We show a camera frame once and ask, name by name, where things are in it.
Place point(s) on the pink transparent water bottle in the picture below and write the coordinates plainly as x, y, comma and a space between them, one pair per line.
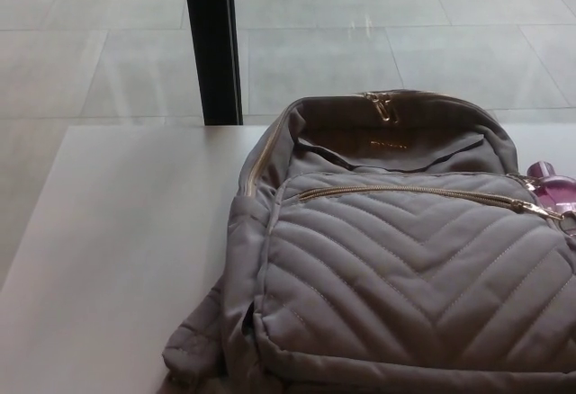
555, 191

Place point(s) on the grey quilted backpack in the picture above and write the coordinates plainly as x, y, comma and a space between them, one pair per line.
405, 277

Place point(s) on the black window frame post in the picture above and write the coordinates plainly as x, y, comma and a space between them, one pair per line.
213, 43

